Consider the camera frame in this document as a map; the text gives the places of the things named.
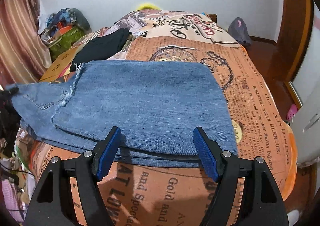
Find black folded garment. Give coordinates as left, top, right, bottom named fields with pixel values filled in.
left=69, top=28, right=132, bottom=72

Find dark grey bag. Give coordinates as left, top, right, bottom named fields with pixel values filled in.
left=227, top=17, right=252, bottom=47

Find yellow plush item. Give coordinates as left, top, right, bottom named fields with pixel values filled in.
left=136, top=3, right=160, bottom=10

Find pink slipper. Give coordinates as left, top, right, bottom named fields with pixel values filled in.
left=286, top=104, right=298, bottom=121

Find brown wooden door frame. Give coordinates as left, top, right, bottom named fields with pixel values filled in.
left=272, top=0, right=315, bottom=83

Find blue denim jeans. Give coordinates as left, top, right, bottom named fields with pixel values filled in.
left=10, top=60, right=238, bottom=167

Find white appliance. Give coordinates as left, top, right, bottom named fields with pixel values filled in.
left=290, top=6, right=320, bottom=167

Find pile of clothes and bags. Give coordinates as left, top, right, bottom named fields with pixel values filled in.
left=38, top=8, right=91, bottom=61

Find brown cardboard box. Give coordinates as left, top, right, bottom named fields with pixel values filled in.
left=40, top=47, right=77, bottom=82

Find striped pink curtain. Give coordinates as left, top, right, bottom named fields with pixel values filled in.
left=1, top=0, right=52, bottom=87

